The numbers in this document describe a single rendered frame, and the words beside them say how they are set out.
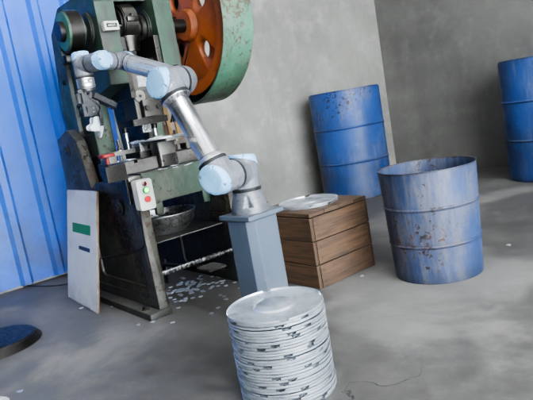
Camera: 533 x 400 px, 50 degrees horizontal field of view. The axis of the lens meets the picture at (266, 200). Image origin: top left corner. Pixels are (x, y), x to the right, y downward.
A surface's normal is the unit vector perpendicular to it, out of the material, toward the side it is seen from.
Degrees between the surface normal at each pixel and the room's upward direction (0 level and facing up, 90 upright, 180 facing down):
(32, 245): 90
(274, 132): 90
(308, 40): 90
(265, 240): 90
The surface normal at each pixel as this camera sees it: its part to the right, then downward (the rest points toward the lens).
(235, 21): 0.65, 0.19
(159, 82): -0.62, 0.11
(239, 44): 0.64, 0.43
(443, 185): 0.05, 0.18
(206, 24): -0.76, 0.23
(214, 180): -0.48, 0.33
